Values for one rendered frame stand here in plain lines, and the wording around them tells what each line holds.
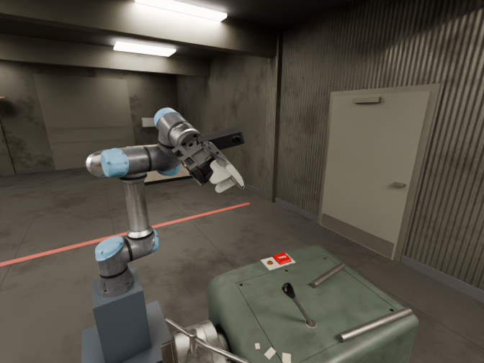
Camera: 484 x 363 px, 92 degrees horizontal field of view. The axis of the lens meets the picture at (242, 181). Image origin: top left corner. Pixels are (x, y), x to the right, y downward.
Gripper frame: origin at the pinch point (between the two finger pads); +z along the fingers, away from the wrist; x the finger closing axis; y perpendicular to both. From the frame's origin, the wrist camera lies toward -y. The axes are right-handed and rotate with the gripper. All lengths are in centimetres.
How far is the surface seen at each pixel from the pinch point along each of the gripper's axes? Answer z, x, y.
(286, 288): 16.9, -33.1, 5.8
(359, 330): 37, -45, -3
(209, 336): 11, -39, 32
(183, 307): -62, -205, 85
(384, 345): 44, -50, -6
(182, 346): 8, -36, 39
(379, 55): -115, -144, -274
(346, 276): 25, -64, -18
